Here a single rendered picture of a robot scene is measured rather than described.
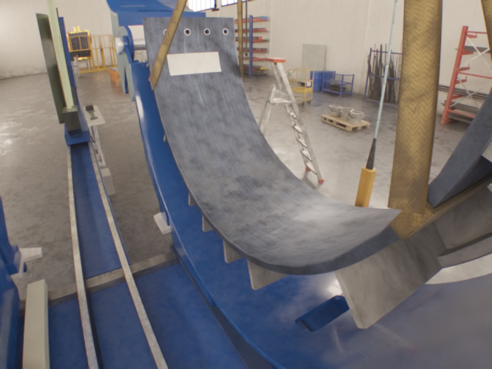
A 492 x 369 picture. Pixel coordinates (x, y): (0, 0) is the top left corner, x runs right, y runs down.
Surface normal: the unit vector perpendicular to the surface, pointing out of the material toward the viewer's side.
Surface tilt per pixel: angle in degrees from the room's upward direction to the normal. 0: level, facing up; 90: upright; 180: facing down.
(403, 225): 90
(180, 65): 75
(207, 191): 15
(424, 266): 42
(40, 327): 0
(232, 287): 3
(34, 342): 0
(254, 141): 35
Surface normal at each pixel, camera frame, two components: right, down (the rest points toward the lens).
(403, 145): -0.97, -0.11
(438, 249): 0.33, -0.39
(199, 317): 0.00, -0.88
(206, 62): 0.48, 0.16
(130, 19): 0.52, 0.36
